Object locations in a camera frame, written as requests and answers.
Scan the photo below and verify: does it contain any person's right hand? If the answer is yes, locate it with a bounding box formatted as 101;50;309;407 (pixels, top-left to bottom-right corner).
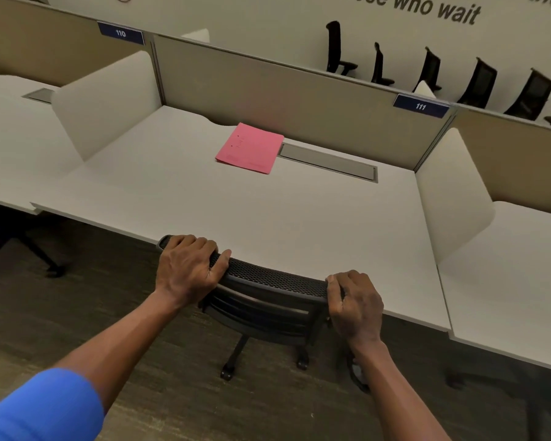
326;270;386;348

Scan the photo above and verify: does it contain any person's left hand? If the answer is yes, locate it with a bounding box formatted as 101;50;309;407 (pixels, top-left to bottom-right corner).
154;234;233;311

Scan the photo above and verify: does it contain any black mesh office chair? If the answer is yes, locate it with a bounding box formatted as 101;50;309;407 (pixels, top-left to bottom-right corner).
156;234;373;394

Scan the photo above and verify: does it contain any person's left forearm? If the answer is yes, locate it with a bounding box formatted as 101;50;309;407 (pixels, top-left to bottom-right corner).
53;291;185;415

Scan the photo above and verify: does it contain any person's right forearm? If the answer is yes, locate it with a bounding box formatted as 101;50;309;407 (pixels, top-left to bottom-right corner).
347;337;453;441

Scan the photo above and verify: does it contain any pink paper folder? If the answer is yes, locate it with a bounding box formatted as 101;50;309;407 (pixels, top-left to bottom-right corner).
215;122;285;175

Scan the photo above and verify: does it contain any beige partition panel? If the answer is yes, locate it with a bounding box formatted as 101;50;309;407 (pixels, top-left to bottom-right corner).
152;34;456;173
450;107;551;217
0;0;156;88

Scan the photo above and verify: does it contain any blue number label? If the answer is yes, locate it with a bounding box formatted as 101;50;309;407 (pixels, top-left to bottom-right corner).
392;93;451;119
97;21;146;46

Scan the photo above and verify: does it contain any black chair base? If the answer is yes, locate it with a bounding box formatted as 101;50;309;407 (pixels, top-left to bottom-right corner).
444;360;551;441
0;202;68;279

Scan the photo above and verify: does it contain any blue shirt sleeve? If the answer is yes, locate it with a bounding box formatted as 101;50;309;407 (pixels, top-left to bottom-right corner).
0;367;106;441

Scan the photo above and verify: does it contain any grey desk cable lid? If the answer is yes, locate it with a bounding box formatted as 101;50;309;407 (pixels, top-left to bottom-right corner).
278;142;378;183
22;88;56;105

